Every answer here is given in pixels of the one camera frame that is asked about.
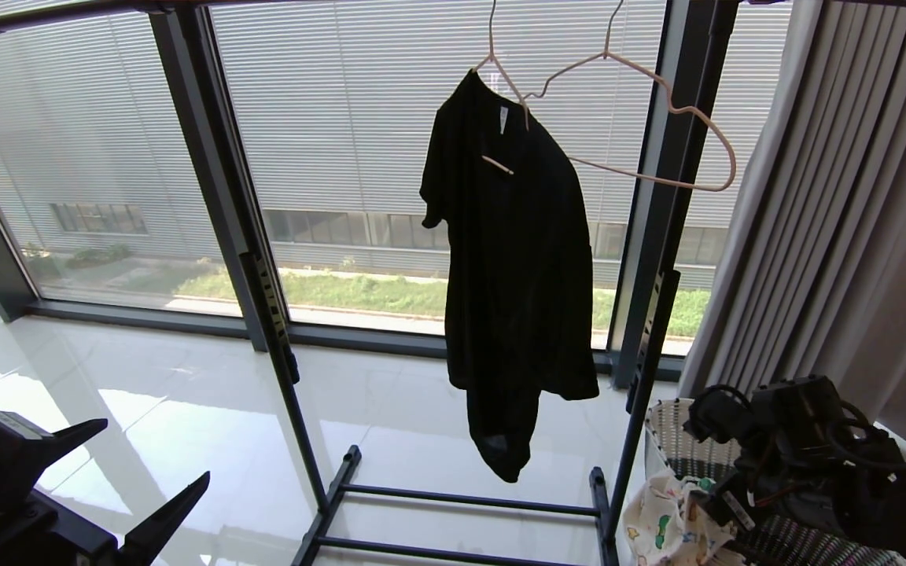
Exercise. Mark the beige curtain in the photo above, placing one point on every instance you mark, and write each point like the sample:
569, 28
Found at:
854, 196

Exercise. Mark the black clothes rack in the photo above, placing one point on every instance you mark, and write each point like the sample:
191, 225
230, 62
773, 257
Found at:
296, 409

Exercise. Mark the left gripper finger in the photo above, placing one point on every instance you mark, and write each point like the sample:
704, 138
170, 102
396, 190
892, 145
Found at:
60, 448
162, 527

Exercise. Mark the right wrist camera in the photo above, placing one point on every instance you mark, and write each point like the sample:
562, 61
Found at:
795, 417

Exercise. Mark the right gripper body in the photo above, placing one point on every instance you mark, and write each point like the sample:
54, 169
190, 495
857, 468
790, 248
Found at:
736, 503

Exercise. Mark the black short-sleeved shirt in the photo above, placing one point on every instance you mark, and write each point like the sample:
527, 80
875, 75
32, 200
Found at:
516, 299

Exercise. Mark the cream printed garment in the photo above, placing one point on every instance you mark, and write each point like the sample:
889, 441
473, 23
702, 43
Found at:
669, 527

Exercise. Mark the white laundry basket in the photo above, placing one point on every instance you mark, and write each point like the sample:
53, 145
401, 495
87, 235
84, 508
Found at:
677, 448

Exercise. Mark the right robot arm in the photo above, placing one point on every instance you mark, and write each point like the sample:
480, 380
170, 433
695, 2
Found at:
862, 495

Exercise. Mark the window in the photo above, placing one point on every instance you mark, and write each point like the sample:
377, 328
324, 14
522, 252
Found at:
201, 157

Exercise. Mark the pink clothes hanger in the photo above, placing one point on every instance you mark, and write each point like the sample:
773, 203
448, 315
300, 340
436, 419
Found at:
657, 179
500, 165

